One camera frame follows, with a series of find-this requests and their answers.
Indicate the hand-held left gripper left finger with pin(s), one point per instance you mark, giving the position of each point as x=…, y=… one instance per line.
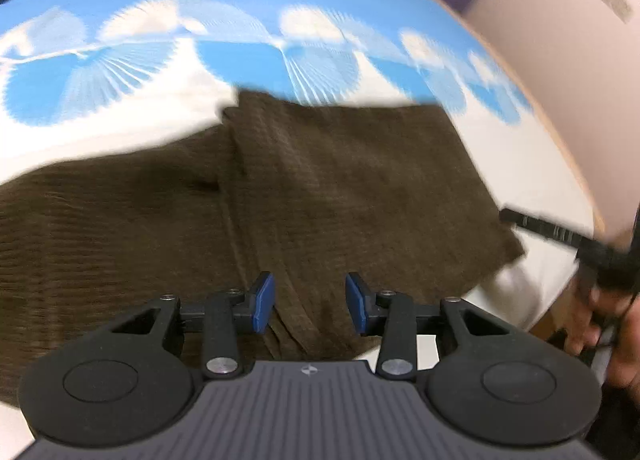
x=264, y=302

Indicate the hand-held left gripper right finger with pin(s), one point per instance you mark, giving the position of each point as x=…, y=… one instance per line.
x=356, y=302

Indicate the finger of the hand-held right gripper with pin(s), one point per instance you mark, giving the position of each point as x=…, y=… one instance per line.
x=542, y=226

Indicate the person's right hand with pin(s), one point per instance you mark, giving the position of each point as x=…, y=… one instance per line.
x=590, y=320

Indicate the wooden bed edge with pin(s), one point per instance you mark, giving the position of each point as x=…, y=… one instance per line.
x=598, y=220

